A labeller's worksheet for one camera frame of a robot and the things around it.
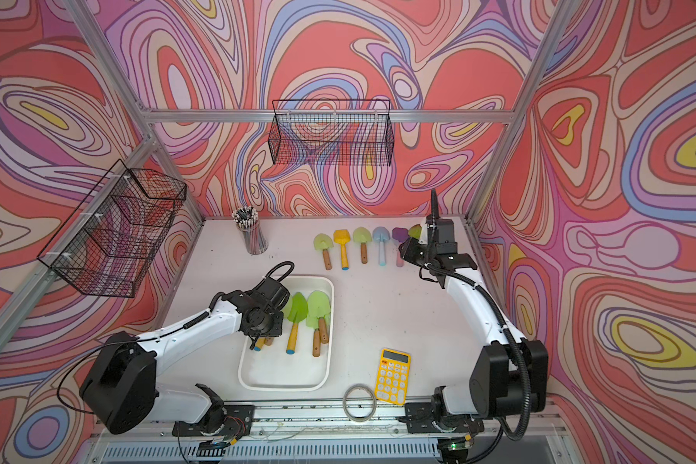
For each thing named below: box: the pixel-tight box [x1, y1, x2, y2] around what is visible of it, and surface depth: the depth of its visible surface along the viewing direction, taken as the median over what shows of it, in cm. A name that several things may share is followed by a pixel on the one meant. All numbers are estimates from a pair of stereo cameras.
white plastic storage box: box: [237, 275, 335, 392], surface depth 84 cm
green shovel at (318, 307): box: [305, 290, 331, 358], surface depth 93 cm
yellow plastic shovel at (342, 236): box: [333, 229, 351, 271], surface depth 110 cm
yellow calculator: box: [375, 348, 412, 406], surface depth 82 cm
